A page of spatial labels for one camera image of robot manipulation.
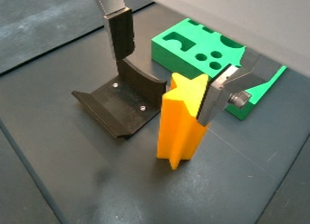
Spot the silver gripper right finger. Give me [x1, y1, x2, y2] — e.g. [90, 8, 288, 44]
[197, 48, 281, 126]

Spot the green shape sorting board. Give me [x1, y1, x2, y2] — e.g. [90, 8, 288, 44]
[150, 17, 289, 121]

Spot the orange star prism block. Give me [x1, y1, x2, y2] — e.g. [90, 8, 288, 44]
[157, 73, 209, 170]

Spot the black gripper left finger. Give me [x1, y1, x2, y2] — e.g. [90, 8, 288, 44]
[95, 0, 136, 61]

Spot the black curved block holder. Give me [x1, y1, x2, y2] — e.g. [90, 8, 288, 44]
[71, 59, 166, 138]

